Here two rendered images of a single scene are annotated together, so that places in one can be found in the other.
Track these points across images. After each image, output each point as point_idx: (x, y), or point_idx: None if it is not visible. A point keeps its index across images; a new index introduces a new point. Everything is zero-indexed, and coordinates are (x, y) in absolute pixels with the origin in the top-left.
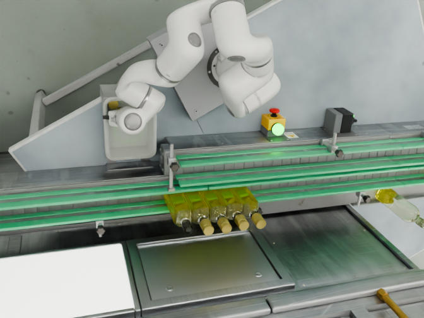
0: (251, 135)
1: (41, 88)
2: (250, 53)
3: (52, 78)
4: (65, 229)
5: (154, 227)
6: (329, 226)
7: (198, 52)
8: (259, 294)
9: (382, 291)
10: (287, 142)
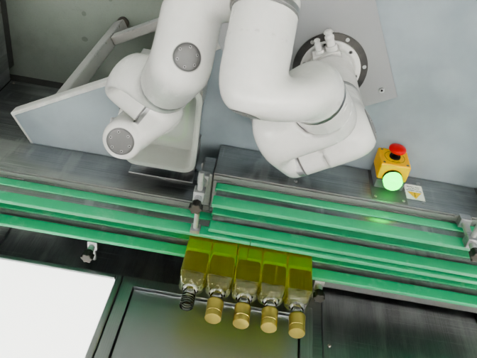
0: (351, 175)
1: (124, 15)
2: (266, 114)
3: (140, 5)
4: None
5: (180, 260)
6: (431, 345)
7: (187, 82)
8: None
9: None
10: (399, 207)
